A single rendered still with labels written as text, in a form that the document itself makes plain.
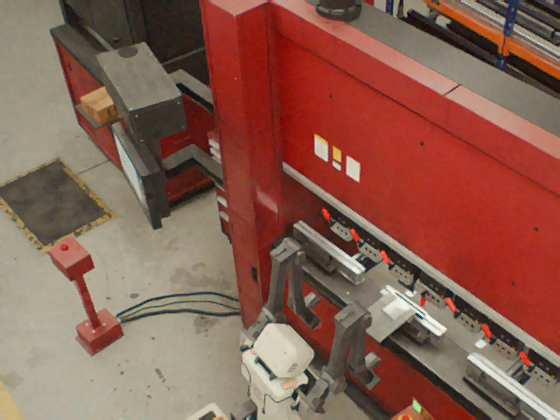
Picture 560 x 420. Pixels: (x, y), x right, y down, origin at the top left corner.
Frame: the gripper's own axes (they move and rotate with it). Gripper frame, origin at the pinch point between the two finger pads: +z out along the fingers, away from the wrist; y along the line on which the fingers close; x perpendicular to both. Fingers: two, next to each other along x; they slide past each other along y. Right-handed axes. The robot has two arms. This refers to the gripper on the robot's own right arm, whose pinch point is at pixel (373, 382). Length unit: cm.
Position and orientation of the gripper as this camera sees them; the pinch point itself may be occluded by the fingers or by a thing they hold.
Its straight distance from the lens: 347.8
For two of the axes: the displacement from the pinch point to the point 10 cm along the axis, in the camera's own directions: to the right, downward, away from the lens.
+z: 3.6, 4.0, 8.4
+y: -6.2, -5.8, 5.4
